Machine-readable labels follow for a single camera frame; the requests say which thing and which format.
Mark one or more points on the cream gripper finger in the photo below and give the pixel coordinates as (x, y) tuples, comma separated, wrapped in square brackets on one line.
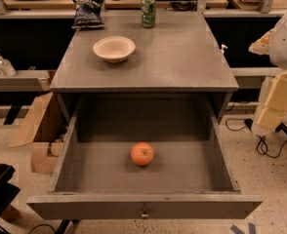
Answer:
[(272, 108), (262, 45)]

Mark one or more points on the orange fruit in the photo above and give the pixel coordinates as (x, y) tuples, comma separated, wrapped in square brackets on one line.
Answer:
[(142, 154)]

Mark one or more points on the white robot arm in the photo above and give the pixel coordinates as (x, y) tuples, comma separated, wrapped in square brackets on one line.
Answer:
[(278, 44)]

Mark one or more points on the grey cabinet with counter top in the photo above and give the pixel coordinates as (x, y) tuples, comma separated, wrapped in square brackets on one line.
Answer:
[(179, 54)]

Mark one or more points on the open grey top drawer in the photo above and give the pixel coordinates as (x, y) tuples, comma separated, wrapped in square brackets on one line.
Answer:
[(189, 176)]

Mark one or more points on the metal drawer knob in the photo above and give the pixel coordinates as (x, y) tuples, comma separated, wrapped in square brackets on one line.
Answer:
[(144, 214)]

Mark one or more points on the small white pump bottle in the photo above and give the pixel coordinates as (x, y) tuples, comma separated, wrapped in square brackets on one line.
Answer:
[(223, 48)]

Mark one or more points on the black power adapter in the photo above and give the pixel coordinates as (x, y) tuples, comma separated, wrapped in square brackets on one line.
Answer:
[(248, 122)]

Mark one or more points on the green soda can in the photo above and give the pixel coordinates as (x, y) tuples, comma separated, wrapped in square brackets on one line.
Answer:
[(148, 8)]

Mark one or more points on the white ceramic bowl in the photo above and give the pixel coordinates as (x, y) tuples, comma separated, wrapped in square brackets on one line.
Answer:
[(114, 49)]

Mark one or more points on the blue chip bag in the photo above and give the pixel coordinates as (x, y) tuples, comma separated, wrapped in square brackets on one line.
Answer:
[(88, 14)]

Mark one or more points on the brown cardboard box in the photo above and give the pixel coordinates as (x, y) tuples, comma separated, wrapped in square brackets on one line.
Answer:
[(42, 128)]

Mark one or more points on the clear plastic bottle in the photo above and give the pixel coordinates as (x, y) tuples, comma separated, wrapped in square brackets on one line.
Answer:
[(6, 68)]

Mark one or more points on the grey shelf rail right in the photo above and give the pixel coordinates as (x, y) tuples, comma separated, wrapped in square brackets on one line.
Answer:
[(253, 77)]

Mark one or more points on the grey shelf rail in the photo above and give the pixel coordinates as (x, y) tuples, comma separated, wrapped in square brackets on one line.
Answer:
[(26, 81), (253, 77)]

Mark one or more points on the grey shelf rail left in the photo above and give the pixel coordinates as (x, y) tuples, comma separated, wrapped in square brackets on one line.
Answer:
[(26, 81)]

